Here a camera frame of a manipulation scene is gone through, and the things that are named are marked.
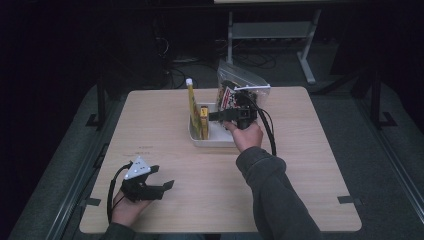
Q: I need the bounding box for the clear seaweed snack bag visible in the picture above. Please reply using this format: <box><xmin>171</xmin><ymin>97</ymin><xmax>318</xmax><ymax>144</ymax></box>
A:
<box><xmin>215</xmin><ymin>59</ymin><xmax>272</xmax><ymax>113</ymax></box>

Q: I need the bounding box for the left hand-held gripper cable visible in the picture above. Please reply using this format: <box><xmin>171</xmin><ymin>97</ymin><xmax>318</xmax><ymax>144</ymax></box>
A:
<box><xmin>106</xmin><ymin>161</ymin><xmax>134</xmax><ymax>225</ymax></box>

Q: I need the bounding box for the person's right hand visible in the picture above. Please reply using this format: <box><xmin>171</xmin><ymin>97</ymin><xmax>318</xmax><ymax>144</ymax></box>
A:
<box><xmin>222</xmin><ymin>119</ymin><xmax>265</xmax><ymax>154</ymax></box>

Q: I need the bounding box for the person's left hand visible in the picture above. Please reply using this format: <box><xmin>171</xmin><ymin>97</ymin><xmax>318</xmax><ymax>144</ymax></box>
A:
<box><xmin>111</xmin><ymin>191</ymin><xmax>153</xmax><ymax>228</ymax></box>

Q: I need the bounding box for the black metal stand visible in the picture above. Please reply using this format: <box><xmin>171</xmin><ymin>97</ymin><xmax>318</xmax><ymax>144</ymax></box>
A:
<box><xmin>85</xmin><ymin>73</ymin><xmax>108</xmax><ymax>131</ymax></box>
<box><xmin>369</xmin><ymin>65</ymin><xmax>398</xmax><ymax>131</ymax></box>

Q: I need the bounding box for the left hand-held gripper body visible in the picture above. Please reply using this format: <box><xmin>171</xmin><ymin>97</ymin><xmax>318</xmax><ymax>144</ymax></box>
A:
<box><xmin>120</xmin><ymin>155</ymin><xmax>165</xmax><ymax>203</ymax></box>

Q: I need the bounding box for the small yellow red packet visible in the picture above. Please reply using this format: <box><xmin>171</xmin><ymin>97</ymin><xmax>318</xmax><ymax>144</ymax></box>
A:
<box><xmin>199</xmin><ymin>105</ymin><xmax>211</xmax><ymax>141</ymax></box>

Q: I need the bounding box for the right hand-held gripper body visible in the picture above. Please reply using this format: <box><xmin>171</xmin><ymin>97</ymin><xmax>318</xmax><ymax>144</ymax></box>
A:
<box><xmin>231</xmin><ymin>84</ymin><xmax>272</xmax><ymax>131</ymax></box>

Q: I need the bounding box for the grey metal table frame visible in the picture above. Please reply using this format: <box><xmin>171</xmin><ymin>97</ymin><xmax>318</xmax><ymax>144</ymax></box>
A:
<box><xmin>225</xmin><ymin>8</ymin><xmax>323</xmax><ymax>87</ymax></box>

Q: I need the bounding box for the hand-held gripper cable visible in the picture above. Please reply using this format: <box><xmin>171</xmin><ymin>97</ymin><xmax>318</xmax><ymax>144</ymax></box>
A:
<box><xmin>106</xmin><ymin>161</ymin><xmax>134</xmax><ymax>225</ymax></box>
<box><xmin>245</xmin><ymin>94</ymin><xmax>278</xmax><ymax>157</ymax></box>

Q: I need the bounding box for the yellow spouted sauce pouch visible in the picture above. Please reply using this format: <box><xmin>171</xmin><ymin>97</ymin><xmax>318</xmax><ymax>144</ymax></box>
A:
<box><xmin>185</xmin><ymin>77</ymin><xmax>203</xmax><ymax>140</ymax></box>

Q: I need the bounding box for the right hand-held gripper cable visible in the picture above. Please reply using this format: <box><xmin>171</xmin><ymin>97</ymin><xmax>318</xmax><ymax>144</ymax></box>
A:
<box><xmin>245</xmin><ymin>94</ymin><xmax>278</xmax><ymax>157</ymax></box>

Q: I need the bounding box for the white plastic container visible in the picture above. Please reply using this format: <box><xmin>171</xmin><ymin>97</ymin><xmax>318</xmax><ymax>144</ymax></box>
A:
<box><xmin>187</xmin><ymin>102</ymin><xmax>242</xmax><ymax>148</ymax></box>

